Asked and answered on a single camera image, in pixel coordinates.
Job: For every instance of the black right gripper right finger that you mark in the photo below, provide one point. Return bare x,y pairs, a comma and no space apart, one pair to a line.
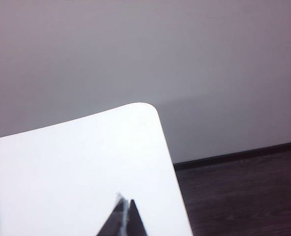
135,221

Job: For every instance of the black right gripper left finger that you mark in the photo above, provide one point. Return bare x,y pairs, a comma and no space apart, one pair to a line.
115,221

